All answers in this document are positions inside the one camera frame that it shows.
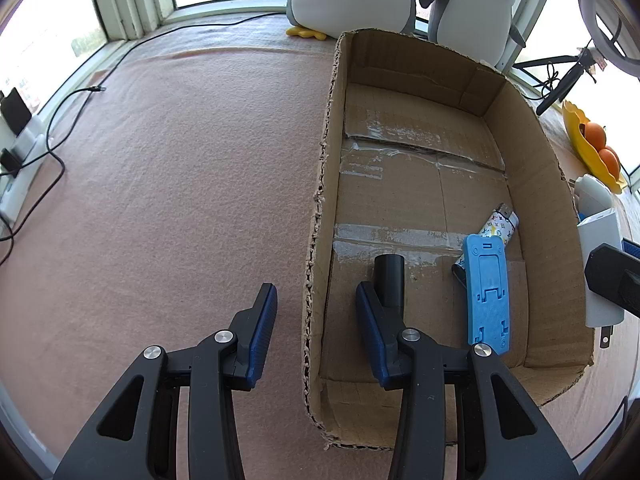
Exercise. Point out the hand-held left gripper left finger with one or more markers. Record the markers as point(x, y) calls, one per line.
point(262, 330)

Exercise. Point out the orange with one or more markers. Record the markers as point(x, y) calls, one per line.
point(595, 135)
point(610, 161)

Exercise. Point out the white charger plug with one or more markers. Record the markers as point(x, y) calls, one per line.
point(600, 235)

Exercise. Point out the black power plug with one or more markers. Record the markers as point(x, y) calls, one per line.
point(9, 162)

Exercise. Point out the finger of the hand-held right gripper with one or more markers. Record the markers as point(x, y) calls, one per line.
point(615, 275)
point(632, 250)

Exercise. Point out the patterned lighter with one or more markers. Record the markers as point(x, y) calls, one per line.
point(495, 225)

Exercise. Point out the black cylinder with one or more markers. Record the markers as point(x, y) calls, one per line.
point(391, 280)

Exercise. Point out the white power strip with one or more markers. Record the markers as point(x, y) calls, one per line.
point(25, 160)

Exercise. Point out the grey rounded plug-in device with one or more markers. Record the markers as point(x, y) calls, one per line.
point(592, 195)

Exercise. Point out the black charger brick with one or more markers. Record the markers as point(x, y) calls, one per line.
point(15, 110)

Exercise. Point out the cardboard box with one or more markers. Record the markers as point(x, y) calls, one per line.
point(425, 195)

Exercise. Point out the black tripod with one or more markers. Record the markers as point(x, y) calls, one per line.
point(565, 85)

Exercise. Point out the pink cloth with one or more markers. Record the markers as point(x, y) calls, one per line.
point(175, 170)

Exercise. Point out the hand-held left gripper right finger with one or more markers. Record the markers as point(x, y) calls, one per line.
point(372, 330)

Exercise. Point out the small penguin plush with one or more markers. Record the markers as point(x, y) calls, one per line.
point(475, 15)

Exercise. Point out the yellow bowl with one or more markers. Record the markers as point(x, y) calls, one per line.
point(580, 135)

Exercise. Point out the blue phone stand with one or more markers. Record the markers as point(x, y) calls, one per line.
point(487, 290)

